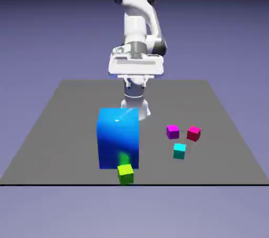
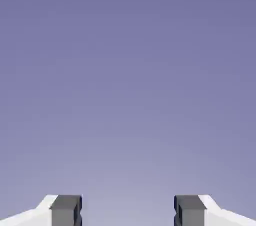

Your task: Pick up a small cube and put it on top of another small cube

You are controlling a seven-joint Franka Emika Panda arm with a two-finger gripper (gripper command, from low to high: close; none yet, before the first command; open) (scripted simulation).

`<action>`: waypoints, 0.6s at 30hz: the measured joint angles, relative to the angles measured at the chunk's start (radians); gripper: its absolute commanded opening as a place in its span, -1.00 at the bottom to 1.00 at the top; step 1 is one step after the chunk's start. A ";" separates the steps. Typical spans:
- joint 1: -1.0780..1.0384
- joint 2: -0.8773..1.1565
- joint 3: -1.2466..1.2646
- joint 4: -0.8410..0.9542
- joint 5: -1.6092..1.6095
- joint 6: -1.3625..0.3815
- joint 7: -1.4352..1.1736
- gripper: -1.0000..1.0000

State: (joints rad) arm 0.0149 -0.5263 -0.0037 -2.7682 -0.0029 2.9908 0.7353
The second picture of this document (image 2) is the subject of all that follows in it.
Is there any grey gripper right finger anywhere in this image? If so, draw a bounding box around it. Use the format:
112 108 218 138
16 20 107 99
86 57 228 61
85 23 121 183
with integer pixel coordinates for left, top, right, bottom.
173 194 256 226

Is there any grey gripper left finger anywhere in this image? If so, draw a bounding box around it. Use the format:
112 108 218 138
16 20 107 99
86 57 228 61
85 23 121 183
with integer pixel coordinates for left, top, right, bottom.
0 194 83 226

